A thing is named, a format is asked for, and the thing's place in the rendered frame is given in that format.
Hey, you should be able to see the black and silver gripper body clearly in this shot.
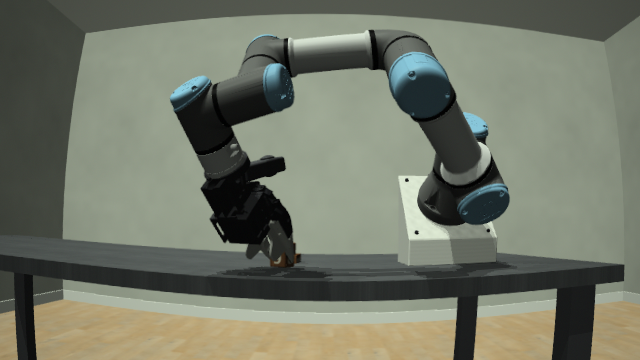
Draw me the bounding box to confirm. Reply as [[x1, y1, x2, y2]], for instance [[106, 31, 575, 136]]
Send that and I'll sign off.
[[200, 151, 276, 245]]

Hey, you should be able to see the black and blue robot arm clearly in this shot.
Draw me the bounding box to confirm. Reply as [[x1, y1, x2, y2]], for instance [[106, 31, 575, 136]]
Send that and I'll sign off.
[[170, 29, 510, 226]]

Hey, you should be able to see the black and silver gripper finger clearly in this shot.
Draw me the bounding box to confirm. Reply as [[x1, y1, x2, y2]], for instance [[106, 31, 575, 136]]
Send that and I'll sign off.
[[245, 236, 270, 259], [267, 198, 294, 263]]

